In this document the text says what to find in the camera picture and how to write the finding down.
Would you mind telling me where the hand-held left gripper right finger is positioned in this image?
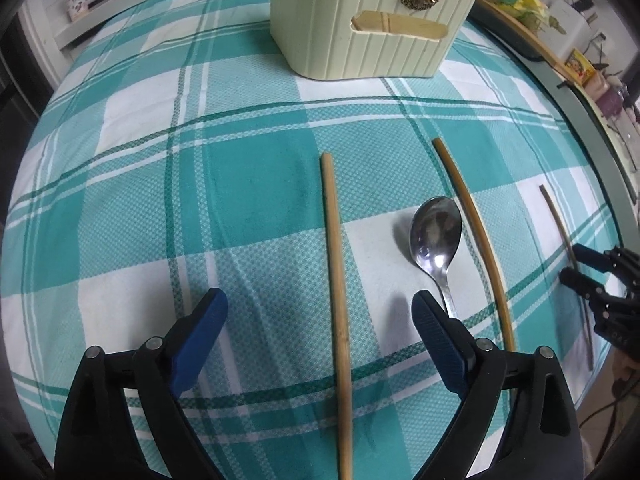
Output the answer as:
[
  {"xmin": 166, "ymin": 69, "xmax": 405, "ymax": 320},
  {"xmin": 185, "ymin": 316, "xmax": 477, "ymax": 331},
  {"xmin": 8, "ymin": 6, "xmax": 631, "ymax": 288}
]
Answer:
[{"xmin": 411, "ymin": 291, "xmax": 583, "ymax": 480}]

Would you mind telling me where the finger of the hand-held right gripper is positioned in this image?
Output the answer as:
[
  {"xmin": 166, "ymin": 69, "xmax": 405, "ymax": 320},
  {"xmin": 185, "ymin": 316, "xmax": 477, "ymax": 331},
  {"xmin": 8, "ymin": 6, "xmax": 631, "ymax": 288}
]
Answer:
[
  {"xmin": 572, "ymin": 243, "xmax": 623, "ymax": 270},
  {"xmin": 559, "ymin": 267, "xmax": 608, "ymax": 306}
]

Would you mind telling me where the cream utensil holder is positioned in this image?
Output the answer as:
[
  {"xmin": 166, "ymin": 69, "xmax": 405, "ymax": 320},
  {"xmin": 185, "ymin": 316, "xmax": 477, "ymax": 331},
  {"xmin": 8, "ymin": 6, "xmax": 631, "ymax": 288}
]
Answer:
[{"xmin": 270, "ymin": 0, "xmax": 484, "ymax": 82}]

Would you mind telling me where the yellow printed box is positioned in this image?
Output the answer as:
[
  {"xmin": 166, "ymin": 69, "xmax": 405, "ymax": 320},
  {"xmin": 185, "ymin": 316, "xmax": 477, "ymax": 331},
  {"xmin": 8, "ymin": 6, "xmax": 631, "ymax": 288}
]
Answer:
[{"xmin": 565, "ymin": 48, "xmax": 599, "ymax": 87}]

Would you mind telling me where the dark grey refrigerator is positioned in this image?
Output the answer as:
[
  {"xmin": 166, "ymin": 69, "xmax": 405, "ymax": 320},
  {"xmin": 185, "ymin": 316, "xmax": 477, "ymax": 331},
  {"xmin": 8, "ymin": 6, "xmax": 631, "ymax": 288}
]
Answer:
[{"xmin": 0, "ymin": 7, "xmax": 55, "ymax": 131}]

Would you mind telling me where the purple pot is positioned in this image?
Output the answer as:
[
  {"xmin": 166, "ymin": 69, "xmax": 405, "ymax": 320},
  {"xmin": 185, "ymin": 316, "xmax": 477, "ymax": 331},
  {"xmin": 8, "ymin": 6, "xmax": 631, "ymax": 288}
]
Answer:
[{"xmin": 596, "ymin": 79, "xmax": 632, "ymax": 117}]

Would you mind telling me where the wooden cutting board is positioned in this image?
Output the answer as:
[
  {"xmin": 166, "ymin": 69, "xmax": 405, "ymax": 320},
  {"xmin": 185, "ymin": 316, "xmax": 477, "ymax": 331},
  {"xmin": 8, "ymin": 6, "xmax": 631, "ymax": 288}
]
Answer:
[{"xmin": 472, "ymin": 0, "xmax": 567, "ymax": 70}]

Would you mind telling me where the white knife block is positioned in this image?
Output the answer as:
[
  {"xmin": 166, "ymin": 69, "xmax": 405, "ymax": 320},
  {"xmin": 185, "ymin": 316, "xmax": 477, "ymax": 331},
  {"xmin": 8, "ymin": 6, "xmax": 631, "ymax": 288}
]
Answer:
[{"xmin": 549, "ymin": 0, "xmax": 599, "ymax": 37}]

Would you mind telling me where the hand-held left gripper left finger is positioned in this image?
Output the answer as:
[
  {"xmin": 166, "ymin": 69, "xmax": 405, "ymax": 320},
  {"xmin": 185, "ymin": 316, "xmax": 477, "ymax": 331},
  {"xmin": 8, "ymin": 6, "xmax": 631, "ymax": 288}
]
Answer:
[{"xmin": 54, "ymin": 288, "xmax": 228, "ymax": 480}]

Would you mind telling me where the metal spoon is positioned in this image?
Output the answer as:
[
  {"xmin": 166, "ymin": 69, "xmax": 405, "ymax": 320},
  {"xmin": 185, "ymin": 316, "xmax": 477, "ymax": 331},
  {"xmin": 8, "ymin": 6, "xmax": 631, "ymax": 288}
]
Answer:
[{"xmin": 408, "ymin": 196, "xmax": 464, "ymax": 320}]

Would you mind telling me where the bag of colourful sponges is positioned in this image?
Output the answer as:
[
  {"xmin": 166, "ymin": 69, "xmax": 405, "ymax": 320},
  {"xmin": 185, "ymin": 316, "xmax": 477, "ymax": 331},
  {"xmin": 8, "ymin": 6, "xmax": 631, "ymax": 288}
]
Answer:
[{"xmin": 481, "ymin": 0, "xmax": 552, "ymax": 27}]

